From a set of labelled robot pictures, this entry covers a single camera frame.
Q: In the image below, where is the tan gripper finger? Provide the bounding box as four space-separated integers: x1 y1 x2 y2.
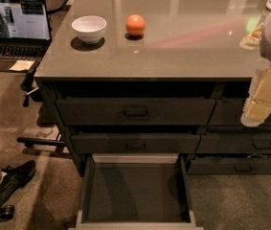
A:
240 64 271 127

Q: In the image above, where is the orange fruit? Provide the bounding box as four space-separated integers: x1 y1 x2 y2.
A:
125 14 146 36

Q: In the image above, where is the top right drawer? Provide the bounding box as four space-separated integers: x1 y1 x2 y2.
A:
209 98 271 126

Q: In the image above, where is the middle right drawer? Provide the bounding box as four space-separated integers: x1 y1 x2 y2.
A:
196 133 271 154

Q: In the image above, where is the open bottom left drawer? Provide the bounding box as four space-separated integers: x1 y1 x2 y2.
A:
69 155 204 230

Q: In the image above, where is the middle left drawer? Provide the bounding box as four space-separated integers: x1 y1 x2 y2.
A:
71 133 200 153

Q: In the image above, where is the top left drawer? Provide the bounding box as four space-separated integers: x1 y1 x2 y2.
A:
56 98 215 126

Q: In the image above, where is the white ceramic bowl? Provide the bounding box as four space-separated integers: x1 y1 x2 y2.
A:
72 15 107 44

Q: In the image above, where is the black chair base leg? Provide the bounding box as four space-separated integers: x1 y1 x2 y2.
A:
17 137 65 148

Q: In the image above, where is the white paper note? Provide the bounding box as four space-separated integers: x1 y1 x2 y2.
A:
10 60 34 72

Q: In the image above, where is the open black laptop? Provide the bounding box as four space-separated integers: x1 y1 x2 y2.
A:
0 0 52 60

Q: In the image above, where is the black shoe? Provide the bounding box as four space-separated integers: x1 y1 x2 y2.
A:
0 160 36 205

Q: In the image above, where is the black chair caster wheel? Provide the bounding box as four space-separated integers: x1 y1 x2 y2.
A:
0 205 15 221

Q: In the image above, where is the dark cabinet frame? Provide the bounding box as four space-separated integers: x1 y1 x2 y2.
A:
38 78 271 172

